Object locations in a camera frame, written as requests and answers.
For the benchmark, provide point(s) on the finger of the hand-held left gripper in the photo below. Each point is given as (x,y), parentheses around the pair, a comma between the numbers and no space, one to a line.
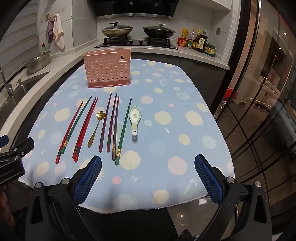
(25,146)
(3,141)

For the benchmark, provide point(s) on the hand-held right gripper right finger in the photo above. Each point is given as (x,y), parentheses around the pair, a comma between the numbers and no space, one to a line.
(208,178)

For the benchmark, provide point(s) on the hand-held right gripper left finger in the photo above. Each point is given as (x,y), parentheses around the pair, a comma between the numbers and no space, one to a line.
(89,178)

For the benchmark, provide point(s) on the maroon chopstick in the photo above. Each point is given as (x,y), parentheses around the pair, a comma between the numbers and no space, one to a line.
(112,122)
(105,122)
(116,127)

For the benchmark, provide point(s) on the green chopstick with red end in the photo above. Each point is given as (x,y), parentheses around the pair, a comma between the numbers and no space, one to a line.
(79,117)

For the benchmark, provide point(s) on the gold flower spoon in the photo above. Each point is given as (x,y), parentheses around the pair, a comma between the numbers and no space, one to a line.
(100,115)

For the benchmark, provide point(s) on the white ceramic soup spoon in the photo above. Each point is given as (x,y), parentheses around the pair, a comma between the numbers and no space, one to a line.
(134,115)

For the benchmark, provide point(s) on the pink perforated utensil holder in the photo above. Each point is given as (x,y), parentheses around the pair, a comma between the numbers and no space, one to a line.
(106,69)

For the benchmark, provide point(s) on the blue dotted tablecloth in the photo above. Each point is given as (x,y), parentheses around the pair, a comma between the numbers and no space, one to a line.
(166,143)

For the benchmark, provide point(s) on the chrome faucet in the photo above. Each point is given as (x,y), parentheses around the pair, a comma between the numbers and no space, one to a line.
(5,83)

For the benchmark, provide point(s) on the steel kitchen sink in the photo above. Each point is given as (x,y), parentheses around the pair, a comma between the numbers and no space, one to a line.
(25,85)

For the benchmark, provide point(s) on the chrome soap dispenser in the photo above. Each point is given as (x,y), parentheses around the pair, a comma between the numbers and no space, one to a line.
(19,82)

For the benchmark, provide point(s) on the stainless steel pot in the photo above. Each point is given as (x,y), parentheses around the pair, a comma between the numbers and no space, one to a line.
(38,63)

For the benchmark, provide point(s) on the green dish soap bottle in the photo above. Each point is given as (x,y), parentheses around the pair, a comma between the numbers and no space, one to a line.
(45,48)

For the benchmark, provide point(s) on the glass door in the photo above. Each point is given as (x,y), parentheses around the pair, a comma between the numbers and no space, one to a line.
(266,92)

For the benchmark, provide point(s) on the window blind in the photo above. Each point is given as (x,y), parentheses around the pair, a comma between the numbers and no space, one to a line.
(18,34)

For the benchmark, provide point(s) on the purple hanging cloth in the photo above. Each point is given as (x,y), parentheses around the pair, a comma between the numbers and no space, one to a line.
(49,32)

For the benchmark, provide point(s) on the white hanging towel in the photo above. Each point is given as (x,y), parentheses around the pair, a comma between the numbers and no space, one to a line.
(59,32)

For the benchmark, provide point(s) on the green seasoning jars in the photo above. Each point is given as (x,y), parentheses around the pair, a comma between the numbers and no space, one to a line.
(211,49)

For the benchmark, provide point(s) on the dark soy sauce bottle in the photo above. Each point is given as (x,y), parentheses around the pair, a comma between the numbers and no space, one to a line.
(202,44)

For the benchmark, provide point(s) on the small green capped bottle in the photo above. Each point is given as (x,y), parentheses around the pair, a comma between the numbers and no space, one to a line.
(190,44)

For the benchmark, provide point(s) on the brown sauce bottle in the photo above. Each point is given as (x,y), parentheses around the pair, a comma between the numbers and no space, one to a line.
(196,41)

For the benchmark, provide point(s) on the black gas stove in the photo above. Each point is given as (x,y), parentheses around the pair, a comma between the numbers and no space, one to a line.
(136,44)

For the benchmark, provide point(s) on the clear plastic bottle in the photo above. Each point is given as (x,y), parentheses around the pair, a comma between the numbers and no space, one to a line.
(193,34)

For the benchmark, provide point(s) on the steel wok with lid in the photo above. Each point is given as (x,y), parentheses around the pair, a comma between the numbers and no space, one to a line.
(116,31)

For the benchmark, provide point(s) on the yellow seasoning packet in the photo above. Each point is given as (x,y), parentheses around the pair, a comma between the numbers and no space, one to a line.
(184,33)

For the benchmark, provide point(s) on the black wok with lid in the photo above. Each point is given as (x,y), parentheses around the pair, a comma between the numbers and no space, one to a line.
(159,31)

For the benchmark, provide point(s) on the range hood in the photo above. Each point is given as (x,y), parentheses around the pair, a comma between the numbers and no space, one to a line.
(134,8)

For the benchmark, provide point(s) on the wall outlet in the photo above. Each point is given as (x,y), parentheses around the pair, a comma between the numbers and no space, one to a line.
(218,31)

